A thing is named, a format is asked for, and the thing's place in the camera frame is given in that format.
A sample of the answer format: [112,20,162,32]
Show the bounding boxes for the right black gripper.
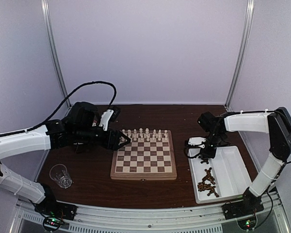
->
[200,131,225,160]

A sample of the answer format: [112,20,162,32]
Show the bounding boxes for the brown chess pieces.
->
[200,159,209,164]

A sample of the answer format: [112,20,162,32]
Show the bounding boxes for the left aluminium frame post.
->
[41,0,68,98]

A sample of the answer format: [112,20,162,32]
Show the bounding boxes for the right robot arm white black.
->
[197,107,291,215]

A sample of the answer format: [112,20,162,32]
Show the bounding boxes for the aluminium frame post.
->
[225,0,255,110]
[41,0,68,98]

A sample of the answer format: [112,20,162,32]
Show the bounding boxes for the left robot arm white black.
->
[0,102,131,216]

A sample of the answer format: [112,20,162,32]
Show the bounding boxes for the white chess pieces row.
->
[121,128,171,142]

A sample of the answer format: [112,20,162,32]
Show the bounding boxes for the clear drinking glass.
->
[49,164,73,189]

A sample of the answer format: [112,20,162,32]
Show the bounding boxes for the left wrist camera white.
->
[99,106,121,131]

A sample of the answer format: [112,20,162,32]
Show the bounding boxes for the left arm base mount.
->
[35,201,77,220]

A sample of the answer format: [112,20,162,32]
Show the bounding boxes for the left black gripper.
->
[75,126,131,150]

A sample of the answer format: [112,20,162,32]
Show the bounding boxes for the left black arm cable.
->
[26,81,117,133]

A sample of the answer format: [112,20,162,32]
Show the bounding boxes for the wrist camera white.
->
[185,137,207,149]
[99,106,121,131]

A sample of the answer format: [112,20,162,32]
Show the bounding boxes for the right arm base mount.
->
[222,201,264,220]

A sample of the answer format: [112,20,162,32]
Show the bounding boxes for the wooden chess board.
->
[110,130,177,181]

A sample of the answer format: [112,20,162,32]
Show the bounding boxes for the brown chess piece pile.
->
[197,167,220,198]

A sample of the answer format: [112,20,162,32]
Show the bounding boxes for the white plastic compartment tray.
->
[188,146,252,204]

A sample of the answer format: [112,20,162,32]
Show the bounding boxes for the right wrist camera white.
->
[185,137,207,149]

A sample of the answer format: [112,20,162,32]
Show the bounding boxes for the front aluminium rail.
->
[11,191,289,233]

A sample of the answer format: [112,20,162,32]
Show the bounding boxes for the right aluminium frame post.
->
[225,0,255,110]

